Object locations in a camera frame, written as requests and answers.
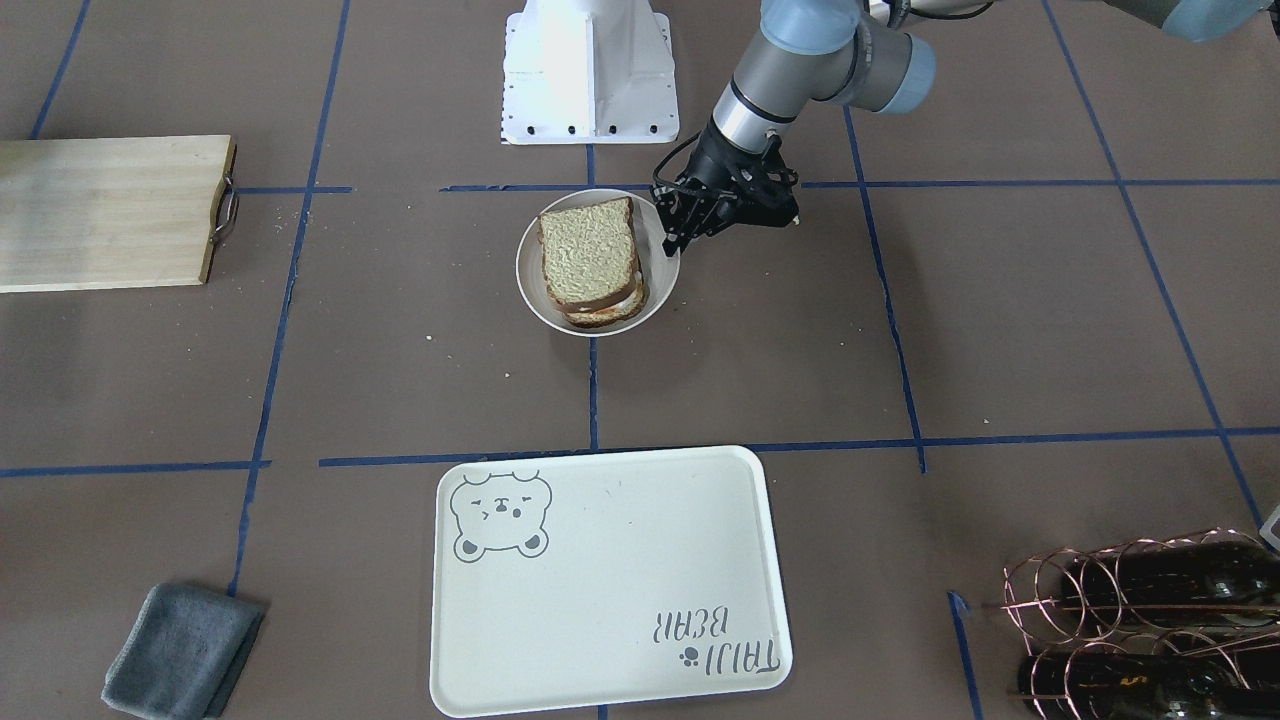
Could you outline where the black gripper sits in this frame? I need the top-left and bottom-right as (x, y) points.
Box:
(662, 124), (760, 258)

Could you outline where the white round plate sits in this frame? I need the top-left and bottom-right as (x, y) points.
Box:
(515, 190), (680, 337)

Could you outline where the plain bread slice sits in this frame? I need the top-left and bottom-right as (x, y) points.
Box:
(536, 196), (639, 311)

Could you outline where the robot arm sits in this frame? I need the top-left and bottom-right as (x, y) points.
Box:
(650, 1), (989, 258)

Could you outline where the cream bear tray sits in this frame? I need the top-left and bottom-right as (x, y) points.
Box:
(429, 445), (794, 717)

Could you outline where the bread slice under egg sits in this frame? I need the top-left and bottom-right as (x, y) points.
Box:
(562, 282), (648, 329)

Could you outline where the fried egg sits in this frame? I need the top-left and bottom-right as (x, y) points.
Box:
(566, 273), (644, 314)

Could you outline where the white pillar with base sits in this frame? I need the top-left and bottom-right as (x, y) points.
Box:
(500, 1), (680, 146)

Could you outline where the wooden cutting board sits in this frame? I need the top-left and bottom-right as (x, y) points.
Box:
(1, 135), (236, 293)

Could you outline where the middle green wine bottle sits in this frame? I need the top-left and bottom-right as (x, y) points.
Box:
(1016, 651), (1279, 719)

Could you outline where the green wine bottle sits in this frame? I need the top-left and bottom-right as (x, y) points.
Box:
(1016, 651), (1279, 719)
(1060, 539), (1279, 629)

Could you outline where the front green wine bottle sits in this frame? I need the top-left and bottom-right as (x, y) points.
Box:
(1060, 539), (1279, 629)

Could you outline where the folded grey cloth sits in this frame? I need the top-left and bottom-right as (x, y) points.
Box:
(101, 583), (266, 719)

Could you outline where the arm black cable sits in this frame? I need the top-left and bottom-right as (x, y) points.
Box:
(650, 128), (713, 201)

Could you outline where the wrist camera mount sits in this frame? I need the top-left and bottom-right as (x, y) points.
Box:
(733, 133), (799, 228)

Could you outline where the copper wire bottle rack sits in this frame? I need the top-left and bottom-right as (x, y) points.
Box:
(993, 528), (1279, 719)

